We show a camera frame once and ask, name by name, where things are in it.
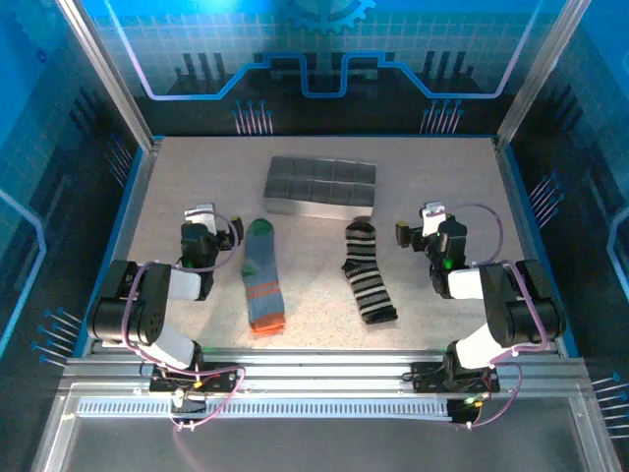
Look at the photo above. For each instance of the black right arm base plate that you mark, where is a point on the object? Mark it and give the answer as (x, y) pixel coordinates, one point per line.
(427, 376)

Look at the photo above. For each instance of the aluminium corner post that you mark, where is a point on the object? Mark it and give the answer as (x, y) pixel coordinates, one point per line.
(535, 74)
(113, 83)

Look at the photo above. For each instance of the grey sock with orange stripes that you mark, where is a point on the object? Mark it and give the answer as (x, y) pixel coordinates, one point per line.
(263, 285)

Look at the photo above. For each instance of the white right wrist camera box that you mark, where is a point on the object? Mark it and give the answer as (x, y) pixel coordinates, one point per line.
(432, 218)

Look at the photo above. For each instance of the grey compartment organizer box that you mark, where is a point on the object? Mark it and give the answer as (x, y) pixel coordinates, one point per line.
(319, 182)

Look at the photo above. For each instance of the aluminium table side rail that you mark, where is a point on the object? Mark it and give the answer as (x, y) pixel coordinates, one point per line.
(517, 206)
(136, 206)

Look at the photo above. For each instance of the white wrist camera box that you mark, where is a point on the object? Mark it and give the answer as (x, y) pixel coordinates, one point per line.
(432, 218)
(201, 216)

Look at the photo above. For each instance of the black white striped sock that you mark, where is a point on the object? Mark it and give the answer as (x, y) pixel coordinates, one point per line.
(368, 280)

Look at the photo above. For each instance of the aluminium lower frame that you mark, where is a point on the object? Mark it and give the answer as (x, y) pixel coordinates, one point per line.
(600, 442)

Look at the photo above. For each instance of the long aluminium base rail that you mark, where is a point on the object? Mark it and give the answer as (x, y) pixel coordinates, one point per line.
(324, 369)

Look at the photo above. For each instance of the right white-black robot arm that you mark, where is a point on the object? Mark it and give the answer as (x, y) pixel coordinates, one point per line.
(521, 310)

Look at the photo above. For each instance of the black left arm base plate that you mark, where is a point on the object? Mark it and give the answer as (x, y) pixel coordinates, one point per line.
(221, 381)

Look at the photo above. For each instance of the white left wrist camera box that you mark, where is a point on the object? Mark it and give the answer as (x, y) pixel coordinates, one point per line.
(201, 216)

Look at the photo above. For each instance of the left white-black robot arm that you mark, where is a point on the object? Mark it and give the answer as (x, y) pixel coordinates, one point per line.
(147, 314)

